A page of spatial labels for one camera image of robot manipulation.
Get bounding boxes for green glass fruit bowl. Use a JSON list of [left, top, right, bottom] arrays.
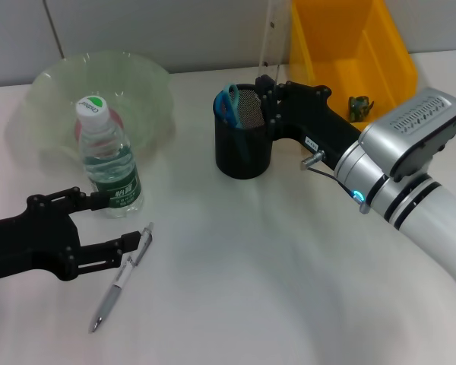
[[24, 51, 176, 164]]

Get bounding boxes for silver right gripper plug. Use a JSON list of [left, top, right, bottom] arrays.
[[300, 149, 326, 170]]

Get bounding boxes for clear bottle green label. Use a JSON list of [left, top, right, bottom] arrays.
[[74, 94, 144, 218]]

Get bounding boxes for clear plastic ruler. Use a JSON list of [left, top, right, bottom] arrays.
[[257, 0, 290, 92]]

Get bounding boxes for silver pen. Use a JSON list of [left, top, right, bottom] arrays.
[[87, 221, 154, 334]]

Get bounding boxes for black mesh pen cup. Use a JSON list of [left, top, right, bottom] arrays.
[[211, 84, 275, 180]]

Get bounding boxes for blue scissors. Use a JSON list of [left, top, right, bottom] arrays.
[[214, 84, 254, 167]]

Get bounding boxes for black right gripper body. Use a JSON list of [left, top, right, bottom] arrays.
[[274, 81, 363, 171]]

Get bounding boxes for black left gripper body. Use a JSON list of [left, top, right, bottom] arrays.
[[0, 193, 81, 289]]

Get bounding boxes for black braided wall cable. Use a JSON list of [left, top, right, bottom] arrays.
[[42, 0, 65, 59]]

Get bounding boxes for yellow plastic bin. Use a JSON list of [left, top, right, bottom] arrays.
[[287, 0, 418, 130]]

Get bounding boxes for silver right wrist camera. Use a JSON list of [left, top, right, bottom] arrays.
[[359, 87, 456, 183]]

